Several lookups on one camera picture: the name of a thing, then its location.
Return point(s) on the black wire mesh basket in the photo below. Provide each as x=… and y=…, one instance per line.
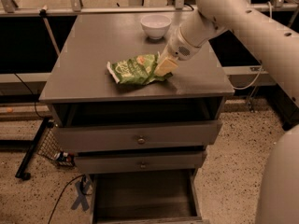
x=43, y=144

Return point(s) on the grey drawer cabinet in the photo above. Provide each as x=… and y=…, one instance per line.
x=82, y=93

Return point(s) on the middle grey drawer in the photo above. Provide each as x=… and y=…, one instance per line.
x=124, y=163

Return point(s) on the white ceramic bowl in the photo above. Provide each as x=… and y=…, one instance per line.
x=155, y=26

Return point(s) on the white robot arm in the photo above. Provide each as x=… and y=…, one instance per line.
x=277, y=48

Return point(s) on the metal frame rail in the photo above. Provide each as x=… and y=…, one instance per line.
x=93, y=6

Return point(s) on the top grey drawer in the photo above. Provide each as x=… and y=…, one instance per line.
x=130, y=137

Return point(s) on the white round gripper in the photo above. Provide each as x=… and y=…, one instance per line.
x=177, y=49

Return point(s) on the green jalapeno chip bag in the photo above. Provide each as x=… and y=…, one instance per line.
x=138, y=70

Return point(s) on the small can in basket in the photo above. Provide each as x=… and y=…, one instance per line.
x=64, y=157

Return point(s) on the bottom grey open drawer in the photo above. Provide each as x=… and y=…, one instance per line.
x=153, y=197

